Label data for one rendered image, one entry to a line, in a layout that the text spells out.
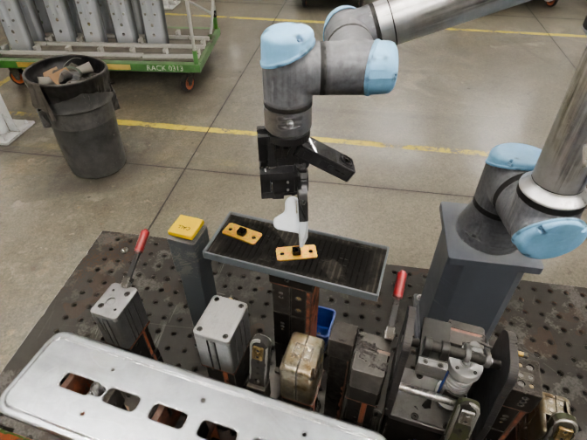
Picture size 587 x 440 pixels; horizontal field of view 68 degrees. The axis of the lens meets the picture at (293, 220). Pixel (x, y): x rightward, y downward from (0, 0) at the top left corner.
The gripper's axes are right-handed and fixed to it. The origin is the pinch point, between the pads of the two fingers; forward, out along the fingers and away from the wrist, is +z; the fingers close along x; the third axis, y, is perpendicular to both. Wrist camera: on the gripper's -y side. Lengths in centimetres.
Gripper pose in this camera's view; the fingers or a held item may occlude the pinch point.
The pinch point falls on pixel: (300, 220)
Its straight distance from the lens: 83.4
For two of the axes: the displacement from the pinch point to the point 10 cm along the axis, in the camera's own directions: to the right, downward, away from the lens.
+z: 0.1, 7.4, 6.7
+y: -10.0, 0.7, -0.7
